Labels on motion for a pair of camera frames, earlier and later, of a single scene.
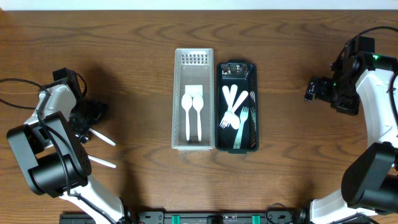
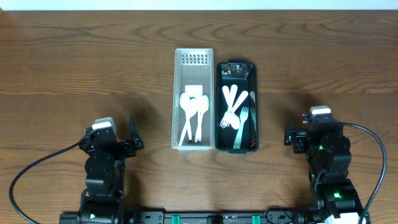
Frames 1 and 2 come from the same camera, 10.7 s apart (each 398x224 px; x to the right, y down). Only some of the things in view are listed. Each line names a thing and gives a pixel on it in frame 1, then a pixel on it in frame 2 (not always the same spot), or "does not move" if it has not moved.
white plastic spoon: (186, 104) does not move
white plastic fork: (244, 116) does not move
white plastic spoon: (234, 119) does not move
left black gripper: (84, 137) → (127, 147)
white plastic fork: (230, 98) → (227, 119)
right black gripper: (324, 84) → (301, 137)
